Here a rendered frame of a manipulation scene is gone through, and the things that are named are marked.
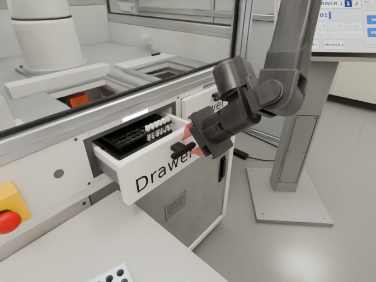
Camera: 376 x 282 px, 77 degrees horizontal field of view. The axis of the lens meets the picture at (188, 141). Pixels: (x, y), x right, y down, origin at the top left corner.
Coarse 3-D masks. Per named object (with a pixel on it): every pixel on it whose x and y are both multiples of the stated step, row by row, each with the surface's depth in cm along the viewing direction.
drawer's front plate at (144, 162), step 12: (180, 132) 56; (156, 144) 52; (168, 144) 54; (132, 156) 48; (144, 156) 49; (156, 156) 52; (168, 156) 55; (192, 156) 63; (120, 168) 46; (132, 168) 48; (144, 168) 51; (156, 168) 54; (168, 168) 57; (180, 168) 61; (120, 180) 48; (132, 180) 49; (144, 180) 52; (156, 180) 55; (132, 192) 50; (144, 192) 54
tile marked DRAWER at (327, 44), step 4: (324, 40) 105; (328, 40) 105; (332, 40) 105; (336, 40) 105; (340, 40) 105; (344, 40) 105; (324, 44) 105; (328, 44) 105; (332, 44) 105; (336, 44) 105; (340, 44) 105; (344, 44) 104; (324, 48) 105; (328, 48) 105; (332, 48) 105; (336, 48) 104; (340, 48) 104; (344, 48) 104
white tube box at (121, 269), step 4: (120, 264) 43; (124, 264) 43; (116, 268) 42; (120, 268) 42; (124, 268) 42; (108, 272) 41; (112, 272) 41; (116, 272) 41; (120, 272) 42; (124, 272) 41; (128, 272) 41; (100, 276) 41; (104, 276) 41; (108, 276) 41; (112, 276) 41; (116, 276) 41; (120, 276) 41; (124, 276) 41; (128, 276) 41; (92, 280) 40; (96, 280) 40; (100, 280) 40; (104, 280) 40; (108, 280) 42; (112, 280) 40; (116, 280) 40; (120, 280) 40; (124, 280) 41; (128, 280) 40; (132, 280) 40
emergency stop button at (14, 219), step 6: (0, 216) 40; (6, 216) 40; (12, 216) 40; (18, 216) 41; (0, 222) 39; (6, 222) 40; (12, 222) 41; (18, 222) 41; (0, 228) 39; (6, 228) 40; (12, 228) 41
